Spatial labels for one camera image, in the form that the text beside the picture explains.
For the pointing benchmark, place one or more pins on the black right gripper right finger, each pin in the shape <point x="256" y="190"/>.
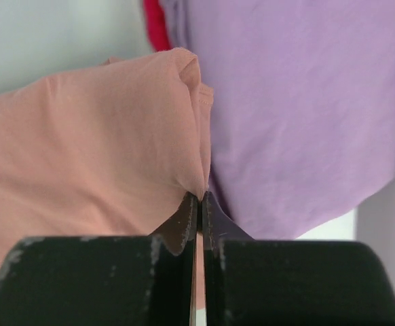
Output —
<point x="289" y="282"/>

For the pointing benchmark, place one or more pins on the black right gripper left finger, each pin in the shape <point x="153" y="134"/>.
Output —
<point x="104" y="280"/>

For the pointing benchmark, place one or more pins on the pink printed t shirt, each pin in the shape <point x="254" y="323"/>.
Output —
<point x="110" y="149"/>

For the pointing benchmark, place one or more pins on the folded purple t shirt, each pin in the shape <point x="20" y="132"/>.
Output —
<point x="303" y="121"/>

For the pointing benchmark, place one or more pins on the folded red t shirt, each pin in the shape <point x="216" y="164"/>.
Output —
<point x="156" y="25"/>

